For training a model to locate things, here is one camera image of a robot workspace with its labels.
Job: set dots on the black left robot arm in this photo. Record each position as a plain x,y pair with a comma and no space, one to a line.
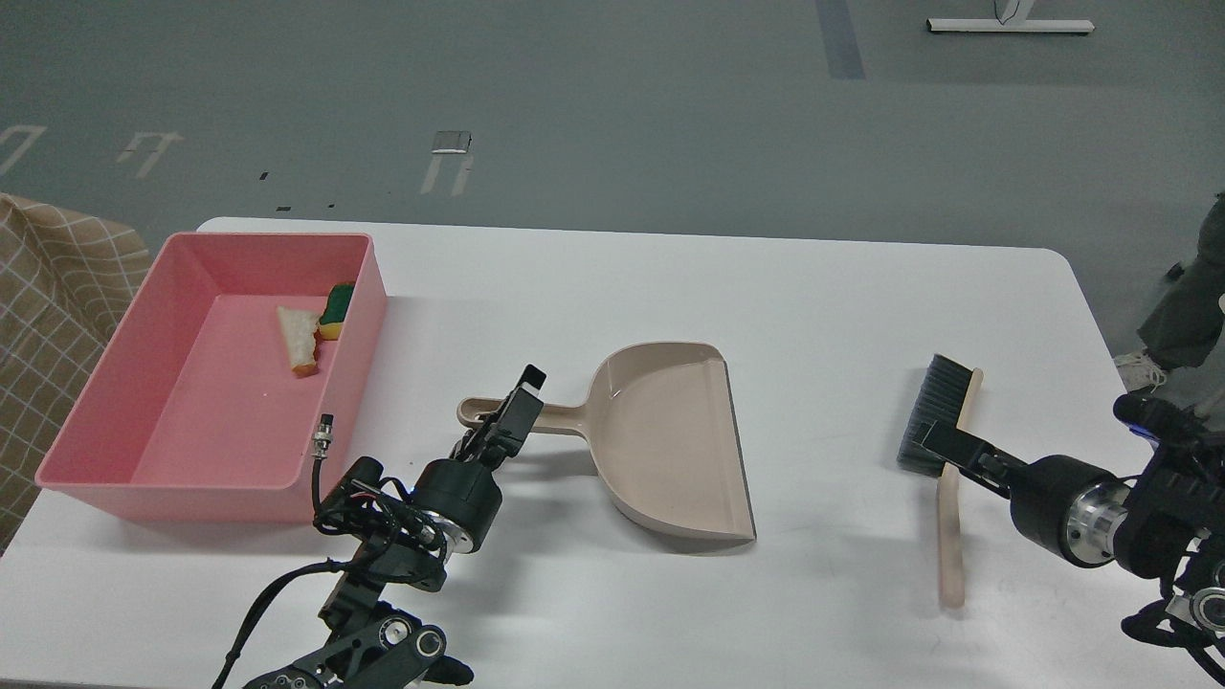
406,536

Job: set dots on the beige hand brush black bristles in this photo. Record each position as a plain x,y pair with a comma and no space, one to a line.
945,396

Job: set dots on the pink plastic bin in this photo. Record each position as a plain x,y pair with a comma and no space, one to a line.
193,412

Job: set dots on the silver floor plate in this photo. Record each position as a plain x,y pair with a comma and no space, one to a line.
447,142

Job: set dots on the white bread slice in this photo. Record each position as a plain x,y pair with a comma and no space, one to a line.
299,333

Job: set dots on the beige plastic dustpan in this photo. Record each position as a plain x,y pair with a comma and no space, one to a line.
661,427

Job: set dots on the beige checkered cloth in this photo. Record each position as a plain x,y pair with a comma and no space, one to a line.
67,278

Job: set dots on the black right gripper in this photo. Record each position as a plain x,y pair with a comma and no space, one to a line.
1070,508

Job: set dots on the person in grey clothes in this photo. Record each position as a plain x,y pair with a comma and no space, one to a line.
1183,329

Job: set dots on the yellow green sponge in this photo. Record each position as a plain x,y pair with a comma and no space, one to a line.
332,319

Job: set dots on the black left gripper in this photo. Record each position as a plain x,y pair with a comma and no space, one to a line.
461,491

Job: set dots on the white stand base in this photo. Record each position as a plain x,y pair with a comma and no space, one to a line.
1011,17

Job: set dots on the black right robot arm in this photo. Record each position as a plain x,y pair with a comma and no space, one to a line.
1164,524

